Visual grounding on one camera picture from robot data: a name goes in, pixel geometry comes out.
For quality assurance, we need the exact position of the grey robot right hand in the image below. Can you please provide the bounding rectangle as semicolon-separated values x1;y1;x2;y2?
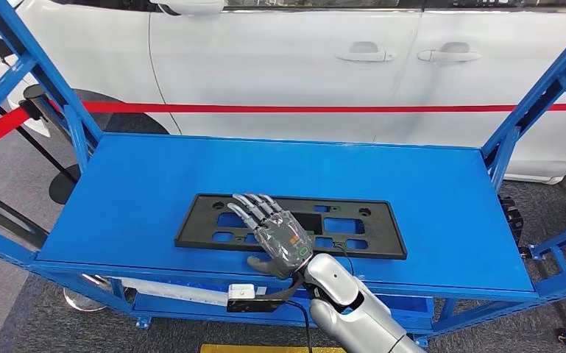
227;193;314;280

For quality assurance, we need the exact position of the black licence plate frame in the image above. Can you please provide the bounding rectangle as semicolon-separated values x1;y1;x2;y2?
174;193;408;260

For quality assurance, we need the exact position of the white plastic crate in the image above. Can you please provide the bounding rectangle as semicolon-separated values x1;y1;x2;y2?
118;277;231;309

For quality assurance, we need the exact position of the red barrier belt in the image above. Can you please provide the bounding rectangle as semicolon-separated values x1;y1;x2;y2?
0;101;566;160

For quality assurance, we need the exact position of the white car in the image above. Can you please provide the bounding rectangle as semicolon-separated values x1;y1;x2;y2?
0;0;566;186

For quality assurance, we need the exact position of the stanchion with chrome base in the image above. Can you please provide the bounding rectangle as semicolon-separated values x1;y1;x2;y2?
0;181;113;313

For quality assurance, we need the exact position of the black ribbed block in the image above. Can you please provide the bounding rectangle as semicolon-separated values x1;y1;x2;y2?
498;194;525;245

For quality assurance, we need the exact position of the white car side mirror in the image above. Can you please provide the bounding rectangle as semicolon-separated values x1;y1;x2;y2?
149;0;226;15

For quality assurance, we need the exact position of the black stanchion with belt head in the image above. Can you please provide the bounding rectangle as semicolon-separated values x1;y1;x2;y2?
19;83;101;206

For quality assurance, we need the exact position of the thin black pole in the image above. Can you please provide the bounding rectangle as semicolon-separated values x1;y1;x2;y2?
0;80;77;184

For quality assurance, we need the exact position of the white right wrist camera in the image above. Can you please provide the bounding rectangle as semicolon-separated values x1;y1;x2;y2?
227;284;257;301

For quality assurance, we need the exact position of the thin black wire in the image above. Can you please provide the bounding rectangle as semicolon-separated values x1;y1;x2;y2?
333;243;357;277

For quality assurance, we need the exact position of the black camera bracket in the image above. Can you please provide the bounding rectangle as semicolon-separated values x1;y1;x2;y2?
226;272;308;314

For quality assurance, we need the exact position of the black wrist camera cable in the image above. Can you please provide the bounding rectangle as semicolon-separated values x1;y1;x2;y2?
282;299;315;353

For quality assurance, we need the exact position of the front car door handle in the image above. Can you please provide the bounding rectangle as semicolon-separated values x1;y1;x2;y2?
336;41;395;63

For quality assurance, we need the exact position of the car door handle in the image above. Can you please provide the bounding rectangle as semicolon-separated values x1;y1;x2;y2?
417;41;483;63
336;41;395;63

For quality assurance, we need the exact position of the rear car door handle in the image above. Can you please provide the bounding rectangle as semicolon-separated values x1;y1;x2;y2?
417;41;483;63

